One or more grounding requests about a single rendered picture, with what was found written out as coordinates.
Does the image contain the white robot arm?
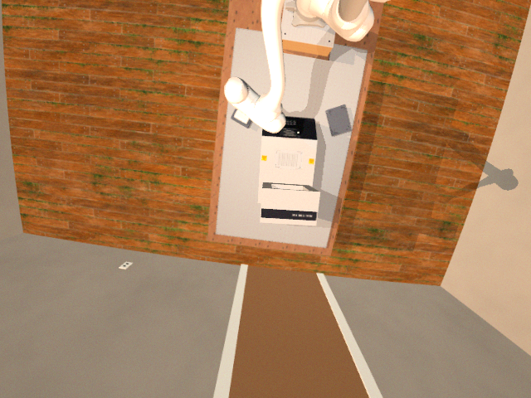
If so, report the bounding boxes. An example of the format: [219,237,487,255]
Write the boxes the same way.
[224,0,374,133]

